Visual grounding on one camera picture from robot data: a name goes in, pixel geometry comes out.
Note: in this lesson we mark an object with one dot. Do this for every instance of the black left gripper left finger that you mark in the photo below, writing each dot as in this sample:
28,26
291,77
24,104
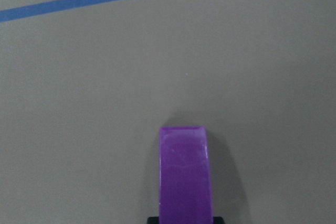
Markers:
153,220

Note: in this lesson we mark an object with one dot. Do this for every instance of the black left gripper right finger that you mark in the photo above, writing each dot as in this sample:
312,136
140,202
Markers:
218,220

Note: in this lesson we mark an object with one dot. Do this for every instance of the purple trapezoid block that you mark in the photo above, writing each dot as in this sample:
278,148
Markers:
185,184

